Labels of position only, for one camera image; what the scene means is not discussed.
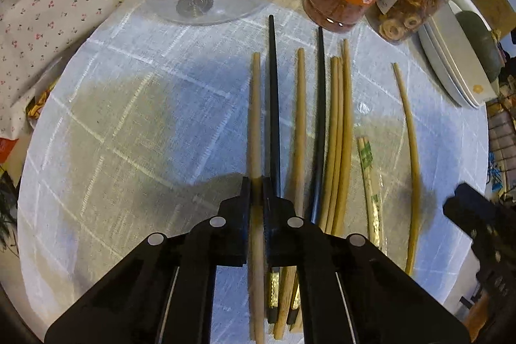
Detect printed cardboard box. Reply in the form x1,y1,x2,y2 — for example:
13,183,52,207
26,80,55,131

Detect cherry print cloth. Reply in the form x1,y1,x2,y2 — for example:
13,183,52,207
0,0,162,139

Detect light wooden chopstick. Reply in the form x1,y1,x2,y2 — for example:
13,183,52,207
247,52,267,344
273,48,307,340

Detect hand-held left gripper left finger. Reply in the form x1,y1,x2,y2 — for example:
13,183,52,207
44,177,253,344

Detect red cardboard box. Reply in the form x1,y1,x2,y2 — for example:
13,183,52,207
0,136,19,163

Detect disposable chopsticks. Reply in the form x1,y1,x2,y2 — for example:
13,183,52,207
357,137,384,253

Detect white bowl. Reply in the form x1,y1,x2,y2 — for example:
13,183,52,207
433,0,498,103

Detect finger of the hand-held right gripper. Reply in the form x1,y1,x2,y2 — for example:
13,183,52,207
443,183,511,245

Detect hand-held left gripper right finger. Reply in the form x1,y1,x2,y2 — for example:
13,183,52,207
263,177,472,344

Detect black chopstick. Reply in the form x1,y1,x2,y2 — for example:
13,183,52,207
264,15,282,324
287,27,327,325

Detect dark green squash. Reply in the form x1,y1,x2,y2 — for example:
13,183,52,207
455,9,502,84

